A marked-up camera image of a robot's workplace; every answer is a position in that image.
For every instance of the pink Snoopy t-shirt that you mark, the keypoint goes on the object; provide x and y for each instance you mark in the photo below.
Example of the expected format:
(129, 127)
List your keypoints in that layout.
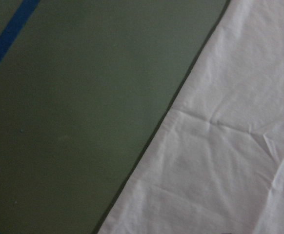
(216, 164)

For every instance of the blue tape line left lengthwise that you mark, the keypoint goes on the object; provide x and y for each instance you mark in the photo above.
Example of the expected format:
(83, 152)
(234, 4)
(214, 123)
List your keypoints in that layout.
(16, 24)

